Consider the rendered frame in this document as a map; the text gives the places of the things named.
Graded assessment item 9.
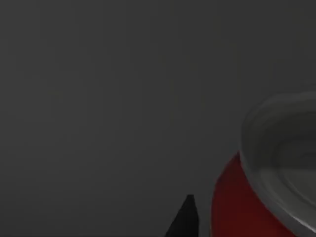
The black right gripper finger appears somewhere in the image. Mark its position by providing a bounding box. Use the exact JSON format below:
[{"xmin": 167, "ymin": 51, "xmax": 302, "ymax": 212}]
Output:
[{"xmin": 163, "ymin": 194, "xmax": 200, "ymax": 237}]

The red and silver can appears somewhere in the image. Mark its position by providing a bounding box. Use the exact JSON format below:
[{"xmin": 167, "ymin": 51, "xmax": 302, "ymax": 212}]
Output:
[{"xmin": 211, "ymin": 91, "xmax": 316, "ymax": 237}]

